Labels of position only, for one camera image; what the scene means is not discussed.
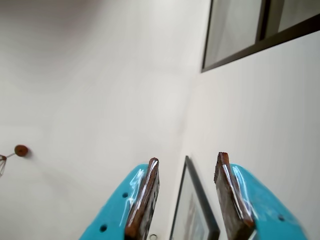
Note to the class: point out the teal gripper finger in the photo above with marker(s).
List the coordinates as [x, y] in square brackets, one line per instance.
[262, 212]
[120, 212]

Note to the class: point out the small round metal fixture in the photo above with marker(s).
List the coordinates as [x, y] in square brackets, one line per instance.
[153, 235]

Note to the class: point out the dark framed picture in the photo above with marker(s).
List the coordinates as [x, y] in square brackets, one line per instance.
[192, 212]

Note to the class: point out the dark framed window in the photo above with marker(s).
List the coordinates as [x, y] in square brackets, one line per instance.
[232, 25]

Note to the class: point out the round wooden lamp mount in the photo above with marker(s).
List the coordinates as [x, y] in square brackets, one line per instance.
[21, 150]

